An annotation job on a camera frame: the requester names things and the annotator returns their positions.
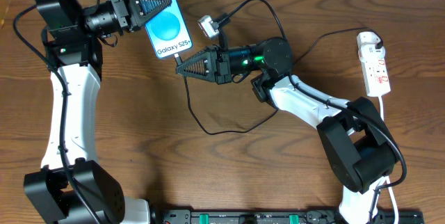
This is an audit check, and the blue Galaxy smartphone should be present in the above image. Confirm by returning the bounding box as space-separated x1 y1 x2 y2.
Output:
145 0 193 58

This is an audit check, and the black charging cable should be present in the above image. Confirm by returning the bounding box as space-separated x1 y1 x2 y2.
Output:
173 27 385 136

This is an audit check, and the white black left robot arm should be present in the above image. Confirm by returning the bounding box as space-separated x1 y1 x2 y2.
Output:
24 0 172 223

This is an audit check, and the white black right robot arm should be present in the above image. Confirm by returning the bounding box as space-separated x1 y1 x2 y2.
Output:
175 37 405 223

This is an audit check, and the white charger adapter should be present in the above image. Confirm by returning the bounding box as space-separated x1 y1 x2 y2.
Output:
357 31 386 63

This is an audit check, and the white power strip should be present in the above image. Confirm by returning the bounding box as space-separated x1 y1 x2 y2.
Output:
361 58 391 97

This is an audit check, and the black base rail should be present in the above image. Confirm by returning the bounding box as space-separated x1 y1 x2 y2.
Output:
149 209 425 224

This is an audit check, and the white power strip cord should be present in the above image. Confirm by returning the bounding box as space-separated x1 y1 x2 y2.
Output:
377 95 400 224

